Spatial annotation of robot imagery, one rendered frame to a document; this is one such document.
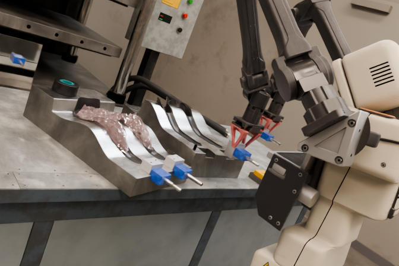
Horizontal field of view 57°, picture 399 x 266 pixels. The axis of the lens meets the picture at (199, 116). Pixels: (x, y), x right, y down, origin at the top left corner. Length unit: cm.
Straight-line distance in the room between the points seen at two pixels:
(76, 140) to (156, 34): 103
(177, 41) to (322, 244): 143
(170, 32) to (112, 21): 245
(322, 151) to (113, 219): 65
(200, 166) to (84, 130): 41
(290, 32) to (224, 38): 371
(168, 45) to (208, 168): 96
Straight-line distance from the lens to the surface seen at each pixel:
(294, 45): 83
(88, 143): 107
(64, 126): 114
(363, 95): 89
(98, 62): 450
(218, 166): 130
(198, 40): 479
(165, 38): 203
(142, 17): 179
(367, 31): 373
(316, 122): 73
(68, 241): 112
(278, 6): 86
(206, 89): 455
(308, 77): 79
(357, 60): 90
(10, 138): 113
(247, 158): 122
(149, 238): 127
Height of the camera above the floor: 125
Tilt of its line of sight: 12 degrees down
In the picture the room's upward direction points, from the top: 22 degrees clockwise
